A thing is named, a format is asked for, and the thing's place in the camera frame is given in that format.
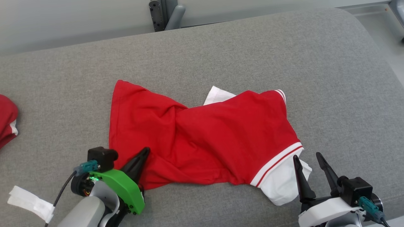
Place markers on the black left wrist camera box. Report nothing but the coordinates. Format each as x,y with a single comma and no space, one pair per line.
101,157

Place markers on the dark grey hinge bracket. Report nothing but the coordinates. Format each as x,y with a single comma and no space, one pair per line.
156,15

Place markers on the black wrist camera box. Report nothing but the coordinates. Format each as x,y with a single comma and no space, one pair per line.
355,190
101,157

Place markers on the teal camera connector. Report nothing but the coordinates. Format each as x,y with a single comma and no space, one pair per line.
371,208
86,167

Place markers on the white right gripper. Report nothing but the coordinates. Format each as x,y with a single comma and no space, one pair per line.
328,211

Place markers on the teal left camera connector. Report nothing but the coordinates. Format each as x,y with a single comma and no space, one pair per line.
86,167

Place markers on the red shorts with white stripe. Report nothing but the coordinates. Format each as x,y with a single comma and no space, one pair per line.
7,121

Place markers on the teal right camera connector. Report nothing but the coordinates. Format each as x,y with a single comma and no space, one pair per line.
371,208

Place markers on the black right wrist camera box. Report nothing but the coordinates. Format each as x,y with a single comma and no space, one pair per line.
355,190

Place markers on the white tape strip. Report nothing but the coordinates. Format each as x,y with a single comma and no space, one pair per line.
31,203

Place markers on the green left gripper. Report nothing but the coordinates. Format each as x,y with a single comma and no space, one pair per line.
123,189

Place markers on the grey fabric sofa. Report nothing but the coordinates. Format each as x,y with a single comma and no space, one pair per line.
221,56

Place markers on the red basketball jersey with lettering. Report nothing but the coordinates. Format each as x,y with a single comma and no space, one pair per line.
205,138

